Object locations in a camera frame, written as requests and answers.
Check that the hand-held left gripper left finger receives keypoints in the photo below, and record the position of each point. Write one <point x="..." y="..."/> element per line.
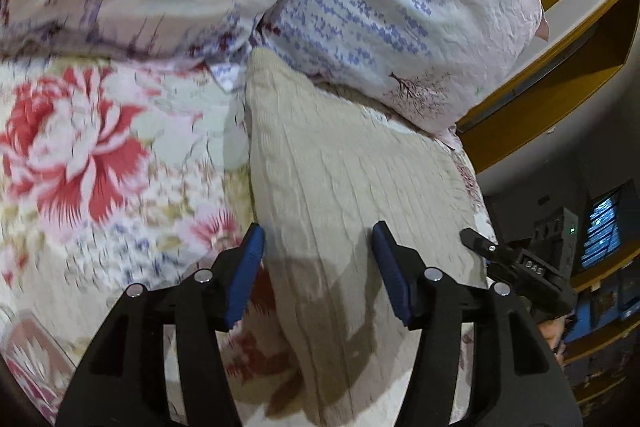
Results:
<point x="245" y="272"/>

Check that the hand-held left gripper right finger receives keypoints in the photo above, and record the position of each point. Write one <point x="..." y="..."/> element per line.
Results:
<point x="395" y="272"/>

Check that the floral bedsheet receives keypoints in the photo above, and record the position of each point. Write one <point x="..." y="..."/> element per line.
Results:
<point x="75" y="157"/>

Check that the yellow wooden frame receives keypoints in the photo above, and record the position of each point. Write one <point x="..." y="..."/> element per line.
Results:
<point x="525" y="132"/>

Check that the wooden shelf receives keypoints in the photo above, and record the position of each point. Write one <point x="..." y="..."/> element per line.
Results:
<point x="605" y="337"/>

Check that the lit computer monitor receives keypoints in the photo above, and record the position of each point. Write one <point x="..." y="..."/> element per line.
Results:
<point x="600" y="227"/>

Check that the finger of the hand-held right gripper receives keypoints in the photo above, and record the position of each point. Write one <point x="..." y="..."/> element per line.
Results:
<point x="487" y="248"/>

